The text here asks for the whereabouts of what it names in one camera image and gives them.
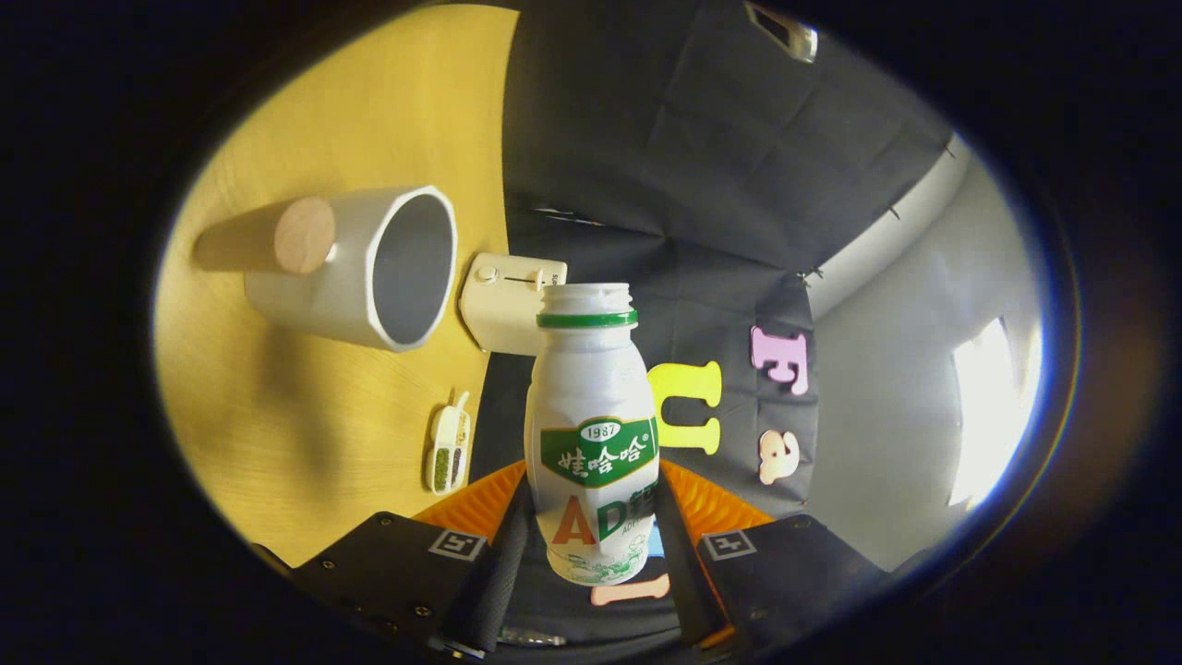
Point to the clear plastic water bottle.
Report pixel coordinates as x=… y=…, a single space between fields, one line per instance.
x=531 y=637

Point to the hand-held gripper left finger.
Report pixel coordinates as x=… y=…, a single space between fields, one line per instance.
x=489 y=591

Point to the white juice bottle green label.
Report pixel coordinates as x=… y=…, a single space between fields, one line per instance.
x=591 y=388

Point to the ceiling light panel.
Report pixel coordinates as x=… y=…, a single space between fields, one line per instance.
x=988 y=406

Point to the black backdrop cloth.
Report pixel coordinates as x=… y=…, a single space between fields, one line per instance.
x=693 y=139

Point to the white divided sauce dish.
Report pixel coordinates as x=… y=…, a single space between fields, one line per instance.
x=448 y=453

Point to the wooden table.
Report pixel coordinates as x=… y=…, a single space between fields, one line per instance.
x=305 y=434

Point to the cream toaster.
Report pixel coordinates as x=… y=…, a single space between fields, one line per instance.
x=503 y=314

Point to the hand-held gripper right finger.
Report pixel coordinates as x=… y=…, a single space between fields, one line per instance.
x=683 y=582

